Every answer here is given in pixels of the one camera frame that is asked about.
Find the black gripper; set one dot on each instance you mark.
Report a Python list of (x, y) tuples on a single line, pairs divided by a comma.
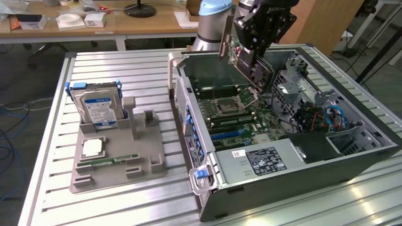
[(270, 26)]

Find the green NVIDIA graphics card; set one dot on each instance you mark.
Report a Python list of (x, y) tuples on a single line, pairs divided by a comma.
[(234, 50)]

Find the wooden cabinet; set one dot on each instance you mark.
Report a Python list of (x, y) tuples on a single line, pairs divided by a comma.
[(330, 23)]

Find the brown cardboard box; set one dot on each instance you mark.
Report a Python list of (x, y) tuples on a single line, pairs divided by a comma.
[(193, 7)]

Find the white paper sheet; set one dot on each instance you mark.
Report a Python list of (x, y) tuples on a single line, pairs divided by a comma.
[(185, 22)]

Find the metal socket cover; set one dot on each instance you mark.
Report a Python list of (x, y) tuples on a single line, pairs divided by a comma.
[(253, 100)]

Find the thin metal locking lever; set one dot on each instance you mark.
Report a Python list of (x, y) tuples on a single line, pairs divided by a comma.
[(214, 89)]

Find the CPU socket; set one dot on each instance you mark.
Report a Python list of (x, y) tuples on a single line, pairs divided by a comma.
[(227, 107)]

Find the wooden desk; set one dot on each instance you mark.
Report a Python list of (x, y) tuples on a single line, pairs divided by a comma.
[(151, 26), (56, 34)]

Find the green motherboard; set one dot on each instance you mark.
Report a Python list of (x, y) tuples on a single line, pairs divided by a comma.
[(265, 122)]

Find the black round stand base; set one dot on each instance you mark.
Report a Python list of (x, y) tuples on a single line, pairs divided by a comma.
[(139, 11)]

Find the blue expansion slot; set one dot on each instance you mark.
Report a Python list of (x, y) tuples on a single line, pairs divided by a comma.
[(229, 134)]

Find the metal disk bay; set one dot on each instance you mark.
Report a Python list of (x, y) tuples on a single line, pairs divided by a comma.
[(354, 141)]

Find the white labelled box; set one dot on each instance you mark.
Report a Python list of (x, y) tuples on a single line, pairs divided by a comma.
[(94, 21)]

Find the grey packaged part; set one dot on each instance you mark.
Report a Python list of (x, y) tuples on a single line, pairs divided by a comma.
[(87, 5)]

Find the grey power supply unit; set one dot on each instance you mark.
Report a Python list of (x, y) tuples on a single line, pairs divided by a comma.
[(235, 169)]

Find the white square holder with roll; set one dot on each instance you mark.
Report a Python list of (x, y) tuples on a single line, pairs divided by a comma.
[(71, 23)]

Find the hard disk in blue carrier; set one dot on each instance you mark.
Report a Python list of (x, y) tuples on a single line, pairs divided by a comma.
[(98, 108)]

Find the white tape roll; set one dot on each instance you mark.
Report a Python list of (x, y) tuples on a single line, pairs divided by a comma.
[(62, 2)]

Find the blue case release latch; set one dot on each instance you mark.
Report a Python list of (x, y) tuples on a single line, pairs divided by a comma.
[(201, 176)]

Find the grey printed parts rack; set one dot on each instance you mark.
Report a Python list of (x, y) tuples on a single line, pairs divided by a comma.
[(126, 150)]

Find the grey cup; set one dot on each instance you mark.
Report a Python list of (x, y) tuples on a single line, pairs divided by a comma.
[(51, 2)]

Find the open black PC case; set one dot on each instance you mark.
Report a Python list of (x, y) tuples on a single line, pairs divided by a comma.
[(282, 195)]

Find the black office chair base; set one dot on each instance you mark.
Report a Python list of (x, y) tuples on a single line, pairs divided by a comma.
[(36, 53)]

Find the white box with black lid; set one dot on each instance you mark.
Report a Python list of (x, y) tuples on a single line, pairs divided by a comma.
[(31, 24)]

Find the silver CPU chip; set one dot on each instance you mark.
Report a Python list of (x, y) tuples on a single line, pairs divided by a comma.
[(94, 148)]

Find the orange book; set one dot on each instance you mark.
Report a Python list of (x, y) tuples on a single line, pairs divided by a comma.
[(14, 24)]

